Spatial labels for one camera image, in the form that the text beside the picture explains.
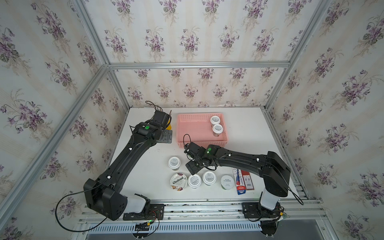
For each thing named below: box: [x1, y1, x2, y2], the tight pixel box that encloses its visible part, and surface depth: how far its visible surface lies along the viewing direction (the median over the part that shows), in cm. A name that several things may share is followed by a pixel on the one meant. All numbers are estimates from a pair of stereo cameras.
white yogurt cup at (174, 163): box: [168, 156, 181, 171], surface depth 85 cm
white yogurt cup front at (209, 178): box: [202, 171, 217, 186], surface depth 80 cm
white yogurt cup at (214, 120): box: [210, 115, 221, 127], surface depth 106 cm
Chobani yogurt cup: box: [170, 172, 188, 192], surface depth 80 cm
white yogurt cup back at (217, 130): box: [212, 124, 224, 137], surface depth 100 cm
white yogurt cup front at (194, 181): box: [188, 174, 202, 189], surface depth 78 cm
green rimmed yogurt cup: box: [220, 175, 235, 190], surface depth 78 cm
